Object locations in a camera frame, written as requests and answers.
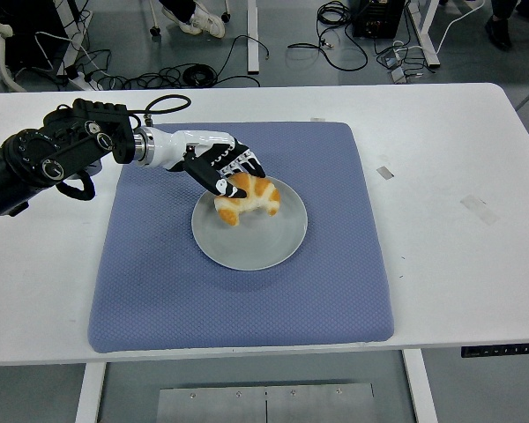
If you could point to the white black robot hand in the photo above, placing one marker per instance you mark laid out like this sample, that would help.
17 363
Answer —
172 147

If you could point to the golden striped croissant bread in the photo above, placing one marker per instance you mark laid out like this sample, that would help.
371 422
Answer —
258 198

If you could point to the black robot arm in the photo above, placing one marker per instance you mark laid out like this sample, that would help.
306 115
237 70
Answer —
70 141

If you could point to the pale grey round plate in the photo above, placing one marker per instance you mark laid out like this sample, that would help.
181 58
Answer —
255 247

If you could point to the grey metal plate with screws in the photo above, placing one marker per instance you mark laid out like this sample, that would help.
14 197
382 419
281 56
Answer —
264 405

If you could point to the white power strip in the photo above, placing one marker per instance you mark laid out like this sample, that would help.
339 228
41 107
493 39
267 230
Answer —
83 81

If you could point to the person's foot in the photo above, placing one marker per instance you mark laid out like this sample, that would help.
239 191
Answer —
499 33
187 27
209 24

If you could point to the white background table leg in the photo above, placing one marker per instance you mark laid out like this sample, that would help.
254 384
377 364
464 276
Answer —
428 39
252 39

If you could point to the blue quilted mat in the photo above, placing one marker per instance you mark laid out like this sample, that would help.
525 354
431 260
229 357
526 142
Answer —
247 308

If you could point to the small grey tape piece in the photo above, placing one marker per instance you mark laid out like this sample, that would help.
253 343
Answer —
385 172

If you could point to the grey power adapter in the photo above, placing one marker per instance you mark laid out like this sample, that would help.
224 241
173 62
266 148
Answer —
392 58

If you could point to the grey foot pedal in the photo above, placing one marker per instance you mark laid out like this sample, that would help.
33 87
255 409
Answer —
399 75

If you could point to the black equipment box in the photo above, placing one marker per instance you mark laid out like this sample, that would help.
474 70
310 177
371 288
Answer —
377 17

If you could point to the large clear tape piece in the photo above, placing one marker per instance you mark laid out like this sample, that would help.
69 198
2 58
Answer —
478 209

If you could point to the black table control panel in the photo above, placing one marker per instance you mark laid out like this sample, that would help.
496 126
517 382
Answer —
502 349

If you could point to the white chair frame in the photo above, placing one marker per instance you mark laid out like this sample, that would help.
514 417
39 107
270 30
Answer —
1 48

